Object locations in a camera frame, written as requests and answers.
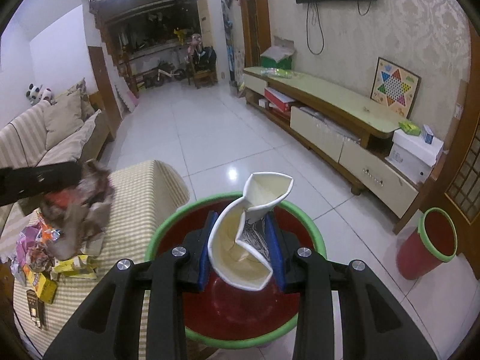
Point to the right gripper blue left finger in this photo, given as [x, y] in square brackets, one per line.
[204, 262]

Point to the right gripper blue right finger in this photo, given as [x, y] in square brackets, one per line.
[271, 232]

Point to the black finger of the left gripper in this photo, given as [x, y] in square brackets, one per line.
[30, 181]

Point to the crushed white paper cup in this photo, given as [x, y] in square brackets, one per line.
[238, 250]

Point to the brown paper trash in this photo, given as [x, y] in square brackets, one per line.
[79, 213]

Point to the dark brown cigarette pack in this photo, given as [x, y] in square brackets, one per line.
[36, 309]

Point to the red bin green rim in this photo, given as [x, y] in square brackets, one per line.
[222, 316]
[433, 243]

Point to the beige sofa cushion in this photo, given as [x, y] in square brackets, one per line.
[62, 119]

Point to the striped beige sofa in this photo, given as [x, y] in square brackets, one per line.
[41, 149]

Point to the panda plush toy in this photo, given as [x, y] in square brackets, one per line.
[35, 94]

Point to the yellow snack box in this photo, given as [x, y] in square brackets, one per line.
[44, 287]

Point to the long yellow TV cabinet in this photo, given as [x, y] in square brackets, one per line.
[351, 132]

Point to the red flat box in cabinet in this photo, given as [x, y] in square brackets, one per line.
[280, 100]

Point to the white balance bike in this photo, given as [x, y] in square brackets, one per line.
[161, 75]

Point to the white cardboard box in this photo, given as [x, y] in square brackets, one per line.
[413, 157]

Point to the wooden chair with bag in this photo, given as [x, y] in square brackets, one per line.
[203, 65]

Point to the green and white open box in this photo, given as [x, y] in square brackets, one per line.
[279, 54]

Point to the chinese checkers board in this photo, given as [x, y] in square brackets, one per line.
[394, 87]

